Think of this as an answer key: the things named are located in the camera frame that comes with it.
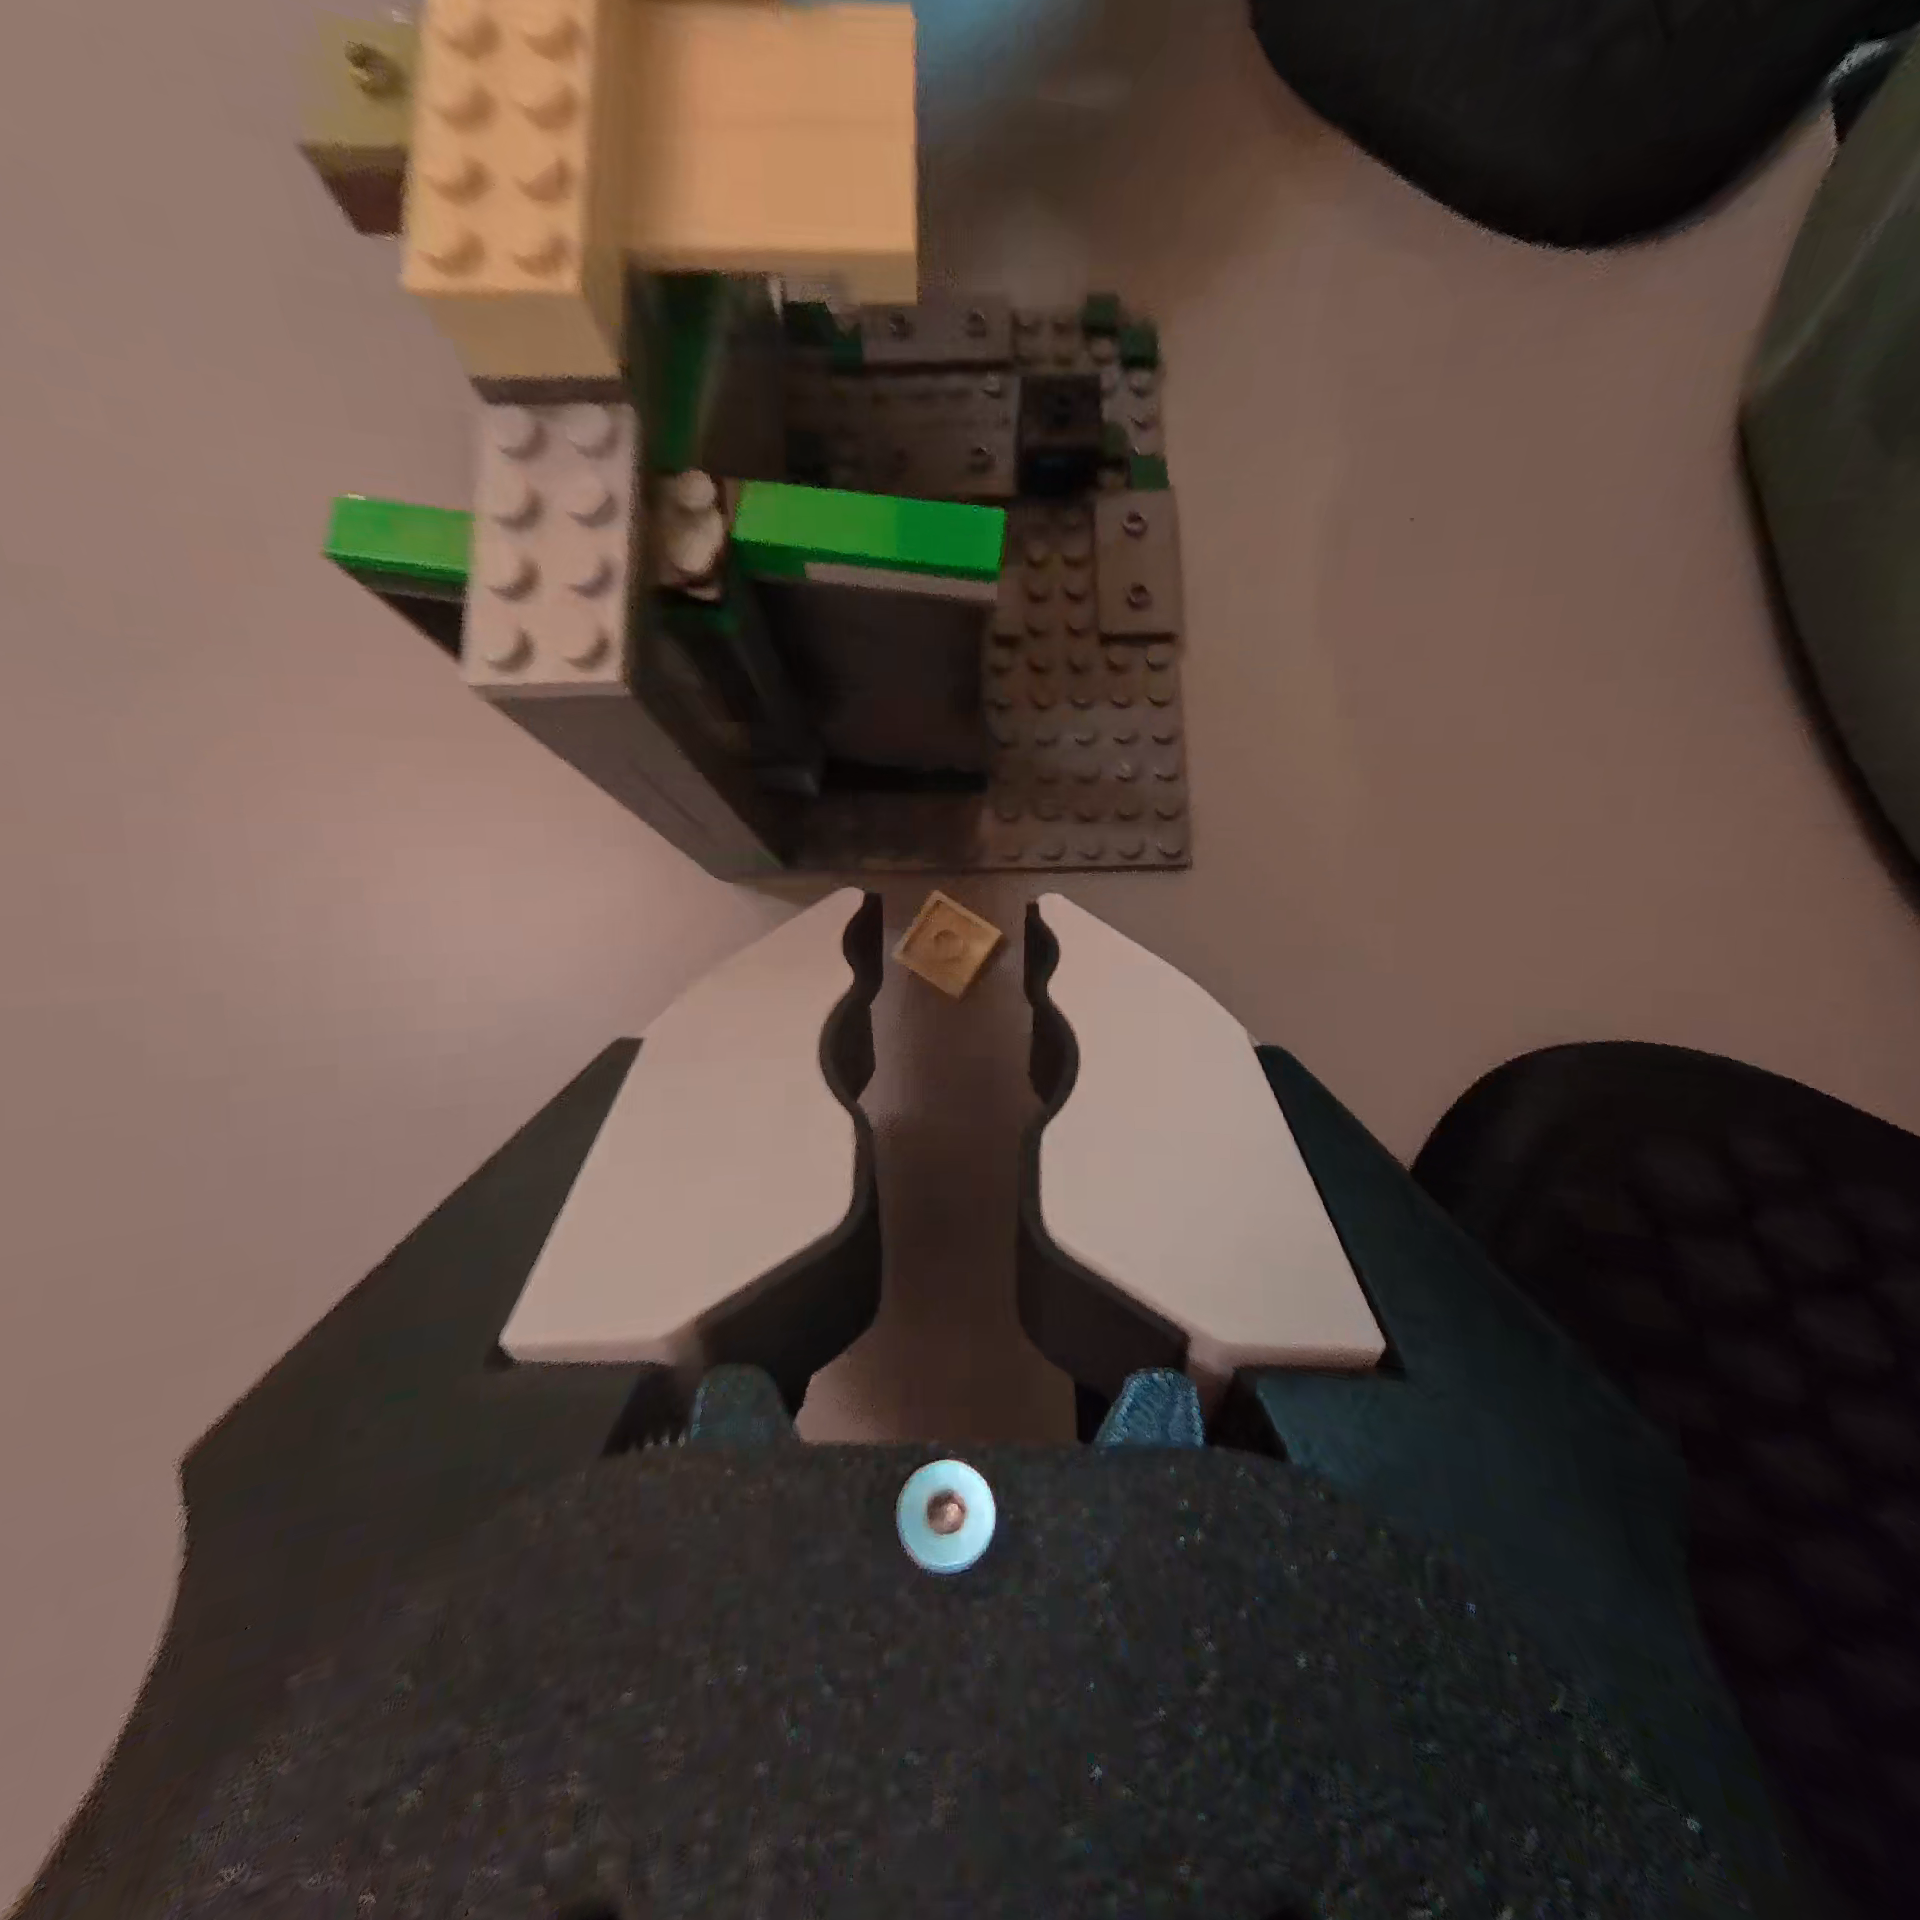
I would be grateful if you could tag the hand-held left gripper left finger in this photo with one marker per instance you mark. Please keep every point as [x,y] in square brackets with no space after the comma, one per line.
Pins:
[708,1186]

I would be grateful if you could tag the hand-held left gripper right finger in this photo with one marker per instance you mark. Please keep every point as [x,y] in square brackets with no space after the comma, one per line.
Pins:
[1198,1200]

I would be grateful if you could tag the tan square single-stud plate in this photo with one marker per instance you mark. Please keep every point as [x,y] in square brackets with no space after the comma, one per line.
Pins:
[949,941]

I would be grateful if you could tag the grey tan toy brick build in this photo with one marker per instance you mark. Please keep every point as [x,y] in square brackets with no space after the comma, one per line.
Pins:
[749,451]

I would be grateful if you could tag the grey desk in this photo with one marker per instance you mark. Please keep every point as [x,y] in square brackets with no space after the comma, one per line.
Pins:
[228,898]

